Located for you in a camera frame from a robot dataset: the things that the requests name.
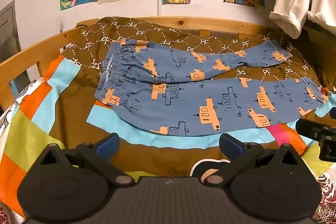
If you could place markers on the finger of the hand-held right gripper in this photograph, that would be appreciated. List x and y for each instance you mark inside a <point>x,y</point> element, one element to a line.
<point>309,126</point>

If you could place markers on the blue pants with orange cars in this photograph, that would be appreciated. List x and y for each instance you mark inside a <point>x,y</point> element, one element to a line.
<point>183,98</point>

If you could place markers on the brown patchwork printed blanket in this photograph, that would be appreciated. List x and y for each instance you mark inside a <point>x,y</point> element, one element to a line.
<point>76,100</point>

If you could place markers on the grey door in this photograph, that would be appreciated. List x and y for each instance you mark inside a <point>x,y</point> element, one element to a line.
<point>9,29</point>

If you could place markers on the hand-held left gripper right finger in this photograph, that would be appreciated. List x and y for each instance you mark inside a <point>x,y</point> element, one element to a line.
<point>231,145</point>

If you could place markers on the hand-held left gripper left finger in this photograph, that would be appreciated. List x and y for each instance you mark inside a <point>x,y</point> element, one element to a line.
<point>107,145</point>

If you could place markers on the wooden bed frame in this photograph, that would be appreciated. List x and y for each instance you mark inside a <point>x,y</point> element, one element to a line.
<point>31,56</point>

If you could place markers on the small wall hook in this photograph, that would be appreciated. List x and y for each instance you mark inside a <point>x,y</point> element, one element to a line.
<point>61,27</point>

